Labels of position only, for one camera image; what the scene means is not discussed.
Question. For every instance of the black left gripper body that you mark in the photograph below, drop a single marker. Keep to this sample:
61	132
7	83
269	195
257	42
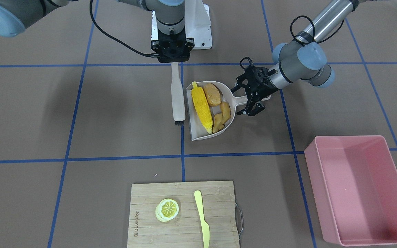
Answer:
261	86

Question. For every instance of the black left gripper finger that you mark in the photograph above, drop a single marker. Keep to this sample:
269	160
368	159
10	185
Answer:
238	85
252	108

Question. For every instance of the yellow toy corn cob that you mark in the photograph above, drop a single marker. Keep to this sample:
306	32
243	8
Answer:
201	107

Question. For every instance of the yellow plastic knife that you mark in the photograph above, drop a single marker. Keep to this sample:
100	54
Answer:
206	232

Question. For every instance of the wooden cutting board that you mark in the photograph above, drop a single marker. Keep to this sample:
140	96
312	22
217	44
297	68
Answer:
183	231

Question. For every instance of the pink plastic bin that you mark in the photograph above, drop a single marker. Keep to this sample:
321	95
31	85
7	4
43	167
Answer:
354	183

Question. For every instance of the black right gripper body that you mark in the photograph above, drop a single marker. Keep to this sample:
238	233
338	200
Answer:
154	45

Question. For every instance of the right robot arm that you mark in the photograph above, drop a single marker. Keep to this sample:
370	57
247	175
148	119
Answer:
16	16

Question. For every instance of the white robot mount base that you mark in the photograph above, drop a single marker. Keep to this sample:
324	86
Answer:
202	24

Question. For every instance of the brown toy potato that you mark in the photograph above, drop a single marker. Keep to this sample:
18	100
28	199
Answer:
212	95

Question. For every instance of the beige plastic dustpan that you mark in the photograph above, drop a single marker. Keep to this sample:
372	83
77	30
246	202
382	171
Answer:
197	130

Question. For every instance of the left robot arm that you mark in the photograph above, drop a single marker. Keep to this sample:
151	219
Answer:
300	59

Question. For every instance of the beige brush black bristles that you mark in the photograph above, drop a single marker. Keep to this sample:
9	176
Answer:
178	104

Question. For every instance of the tan toy ginger root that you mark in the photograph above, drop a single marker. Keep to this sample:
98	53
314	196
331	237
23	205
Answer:
221	118

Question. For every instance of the yellow lemon slice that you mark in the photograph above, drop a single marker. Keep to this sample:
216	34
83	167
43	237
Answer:
166	210

